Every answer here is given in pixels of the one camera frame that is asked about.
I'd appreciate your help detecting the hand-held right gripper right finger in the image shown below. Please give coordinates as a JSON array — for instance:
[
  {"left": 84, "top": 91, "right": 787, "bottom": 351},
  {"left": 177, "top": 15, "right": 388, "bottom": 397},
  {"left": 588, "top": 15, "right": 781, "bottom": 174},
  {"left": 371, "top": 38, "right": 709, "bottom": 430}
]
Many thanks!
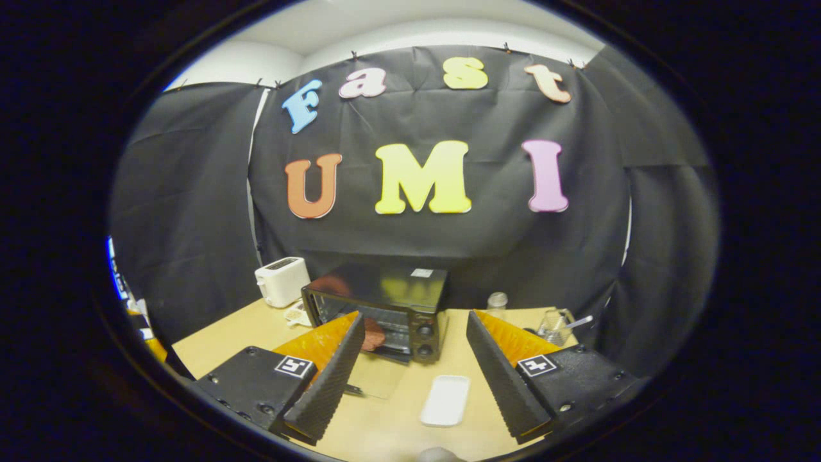
[{"left": 465, "top": 309, "right": 642, "bottom": 445}]

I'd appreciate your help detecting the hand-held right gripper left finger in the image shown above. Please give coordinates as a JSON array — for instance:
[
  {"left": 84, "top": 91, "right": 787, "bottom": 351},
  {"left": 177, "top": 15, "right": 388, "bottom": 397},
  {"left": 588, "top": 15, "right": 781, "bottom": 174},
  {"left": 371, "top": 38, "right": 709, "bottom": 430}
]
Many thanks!
[{"left": 194, "top": 311, "right": 366, "bottom": 445}]

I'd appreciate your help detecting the black electric oven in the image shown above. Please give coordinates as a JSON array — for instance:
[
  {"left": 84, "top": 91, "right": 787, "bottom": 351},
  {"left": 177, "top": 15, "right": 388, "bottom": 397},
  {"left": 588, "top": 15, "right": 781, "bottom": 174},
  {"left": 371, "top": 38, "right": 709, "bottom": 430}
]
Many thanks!
[{"left": 301, "top": 263, "right": 450, "bottom": 400}]

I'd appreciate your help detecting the white rectangular tray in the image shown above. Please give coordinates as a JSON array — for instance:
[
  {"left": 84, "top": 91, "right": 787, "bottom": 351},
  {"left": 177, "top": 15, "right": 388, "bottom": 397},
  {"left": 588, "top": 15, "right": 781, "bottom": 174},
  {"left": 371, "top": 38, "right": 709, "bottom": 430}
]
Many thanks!
[{"left": 420, "top": 375, "right": 471, "bottom": 428}]

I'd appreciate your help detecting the white divided snack plate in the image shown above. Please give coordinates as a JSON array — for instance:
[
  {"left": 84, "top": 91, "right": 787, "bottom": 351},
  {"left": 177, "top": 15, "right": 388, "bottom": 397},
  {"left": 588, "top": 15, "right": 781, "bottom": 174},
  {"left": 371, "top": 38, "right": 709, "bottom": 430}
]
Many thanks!
[{"left": 284, "top": 302, "right": 315, "bottom": 328}]

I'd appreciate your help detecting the blue lit screen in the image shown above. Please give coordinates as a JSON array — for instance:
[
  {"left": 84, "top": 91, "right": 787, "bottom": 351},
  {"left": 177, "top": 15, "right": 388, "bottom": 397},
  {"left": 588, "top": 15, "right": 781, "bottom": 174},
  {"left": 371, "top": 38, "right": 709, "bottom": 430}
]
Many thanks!
[{"left": 106, "top": 236, "right": 129, "bottom": 301}]

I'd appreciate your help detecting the white toaster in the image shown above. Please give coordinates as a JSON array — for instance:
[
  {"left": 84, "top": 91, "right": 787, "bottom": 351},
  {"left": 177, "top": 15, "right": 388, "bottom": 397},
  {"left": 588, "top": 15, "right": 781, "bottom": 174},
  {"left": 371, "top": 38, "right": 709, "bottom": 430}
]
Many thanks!
[{"left": 255, "top": 257, "right": 311, "bottom": 309}]

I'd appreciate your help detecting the black backdrop cloth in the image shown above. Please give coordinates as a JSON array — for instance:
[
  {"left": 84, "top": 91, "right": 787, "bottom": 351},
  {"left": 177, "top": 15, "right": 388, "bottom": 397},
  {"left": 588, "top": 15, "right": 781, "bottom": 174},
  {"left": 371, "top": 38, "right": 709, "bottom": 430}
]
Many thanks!
[{"left": 108, "top": 45, "right": 722, "bottom": 379}]

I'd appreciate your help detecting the wire mesh utensil holder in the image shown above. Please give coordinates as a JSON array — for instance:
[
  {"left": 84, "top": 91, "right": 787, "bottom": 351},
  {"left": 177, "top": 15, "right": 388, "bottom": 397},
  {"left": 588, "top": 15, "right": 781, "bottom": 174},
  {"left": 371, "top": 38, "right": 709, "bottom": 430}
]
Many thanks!
[{"left": 537, "top": 309, "right": 573, "bottom": 347}]

